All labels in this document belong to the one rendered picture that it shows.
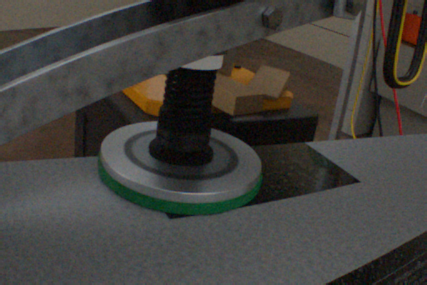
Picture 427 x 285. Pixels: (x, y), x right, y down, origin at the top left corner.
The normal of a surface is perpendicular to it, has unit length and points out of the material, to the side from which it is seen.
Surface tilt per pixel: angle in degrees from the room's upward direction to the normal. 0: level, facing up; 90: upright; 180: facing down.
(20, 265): 0
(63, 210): 0
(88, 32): 90
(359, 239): 0
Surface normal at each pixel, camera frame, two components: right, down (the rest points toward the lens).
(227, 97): -0.76, 0.15
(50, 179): 0.15, -0.91
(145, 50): 0.65, 0.39
